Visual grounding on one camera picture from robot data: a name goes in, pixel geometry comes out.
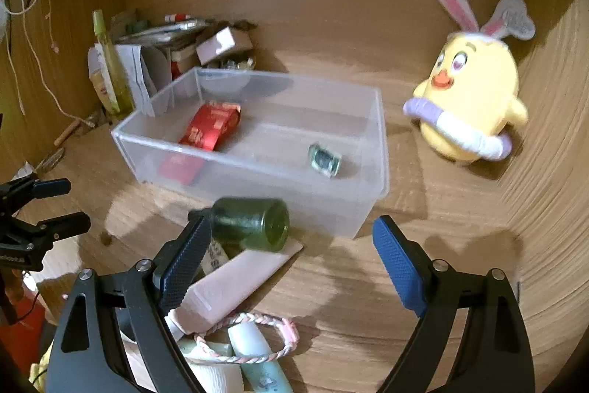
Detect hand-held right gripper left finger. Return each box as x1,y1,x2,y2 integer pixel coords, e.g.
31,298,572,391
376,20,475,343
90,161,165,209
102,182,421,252
45,209,215,393

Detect white cable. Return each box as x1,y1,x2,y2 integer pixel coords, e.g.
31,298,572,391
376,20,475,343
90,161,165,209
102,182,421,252
0,0,93,124

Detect yellow chick plush toy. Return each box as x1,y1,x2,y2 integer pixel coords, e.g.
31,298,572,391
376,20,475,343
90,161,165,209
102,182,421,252
402,0,537,166

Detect red stool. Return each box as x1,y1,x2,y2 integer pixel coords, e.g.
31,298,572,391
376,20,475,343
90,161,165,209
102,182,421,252
0,296,56,371

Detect pink cosmetic tube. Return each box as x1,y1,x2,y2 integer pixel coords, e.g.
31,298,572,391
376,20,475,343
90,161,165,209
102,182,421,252
166,249,305,341

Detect red foil packet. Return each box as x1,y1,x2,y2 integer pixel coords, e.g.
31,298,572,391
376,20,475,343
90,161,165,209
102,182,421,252
179,101,243,152

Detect white gauze roll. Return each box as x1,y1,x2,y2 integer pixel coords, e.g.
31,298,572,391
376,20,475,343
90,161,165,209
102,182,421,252
184,363,244,393

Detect mint green tube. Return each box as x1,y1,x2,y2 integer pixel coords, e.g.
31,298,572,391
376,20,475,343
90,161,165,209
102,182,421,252
228,322,293,393

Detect dark green glass bottle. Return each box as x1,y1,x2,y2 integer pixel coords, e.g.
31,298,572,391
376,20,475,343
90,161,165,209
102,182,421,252
211,197,292,253

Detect pink braided bracelet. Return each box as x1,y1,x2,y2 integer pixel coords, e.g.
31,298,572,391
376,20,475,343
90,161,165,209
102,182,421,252
193,312,299,365

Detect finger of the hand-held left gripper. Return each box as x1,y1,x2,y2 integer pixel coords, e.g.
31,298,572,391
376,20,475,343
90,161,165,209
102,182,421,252
14,211,91,251
0,176,72,216

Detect white paper sheets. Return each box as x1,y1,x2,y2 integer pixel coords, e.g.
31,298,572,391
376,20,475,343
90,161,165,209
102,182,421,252
87,44,157,117

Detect yellow cloth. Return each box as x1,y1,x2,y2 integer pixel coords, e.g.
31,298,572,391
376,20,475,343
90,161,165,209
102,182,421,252
30,351,60,393

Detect wooden stick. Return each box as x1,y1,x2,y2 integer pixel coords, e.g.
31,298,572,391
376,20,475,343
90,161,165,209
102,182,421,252
54,120,84,146

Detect white cardboard box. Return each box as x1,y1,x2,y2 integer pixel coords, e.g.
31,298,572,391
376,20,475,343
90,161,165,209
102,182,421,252
195,26,254,64

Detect clear plastic storage box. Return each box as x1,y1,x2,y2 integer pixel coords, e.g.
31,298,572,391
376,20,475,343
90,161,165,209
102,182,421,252
110,67,391,241

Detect yellow-green spray bottle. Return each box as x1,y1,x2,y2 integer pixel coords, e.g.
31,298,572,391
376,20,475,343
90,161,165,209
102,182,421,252
92,9,135,120

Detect small green glass jar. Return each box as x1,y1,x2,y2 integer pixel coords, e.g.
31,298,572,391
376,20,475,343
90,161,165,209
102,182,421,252
307,143,342,179

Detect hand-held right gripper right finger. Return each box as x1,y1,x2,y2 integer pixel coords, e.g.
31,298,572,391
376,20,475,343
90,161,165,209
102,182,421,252
372,215,537,393

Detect white red pen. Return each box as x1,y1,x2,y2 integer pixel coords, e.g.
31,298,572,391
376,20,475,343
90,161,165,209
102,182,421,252
163,13,208,30

